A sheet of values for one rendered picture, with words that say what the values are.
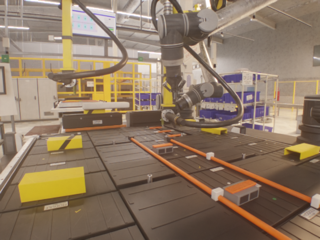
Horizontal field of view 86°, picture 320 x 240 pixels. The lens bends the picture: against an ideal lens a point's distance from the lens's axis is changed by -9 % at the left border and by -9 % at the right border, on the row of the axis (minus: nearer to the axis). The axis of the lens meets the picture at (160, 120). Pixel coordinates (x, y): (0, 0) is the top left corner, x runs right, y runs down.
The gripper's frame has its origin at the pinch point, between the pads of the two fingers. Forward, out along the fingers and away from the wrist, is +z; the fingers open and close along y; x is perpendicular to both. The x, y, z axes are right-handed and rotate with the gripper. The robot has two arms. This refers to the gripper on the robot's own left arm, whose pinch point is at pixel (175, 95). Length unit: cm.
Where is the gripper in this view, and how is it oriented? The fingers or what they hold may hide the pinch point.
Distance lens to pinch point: 99.7
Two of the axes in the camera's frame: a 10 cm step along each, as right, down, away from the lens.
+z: 0.9, 8.6, 5.0
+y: 9.7, -2.0, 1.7
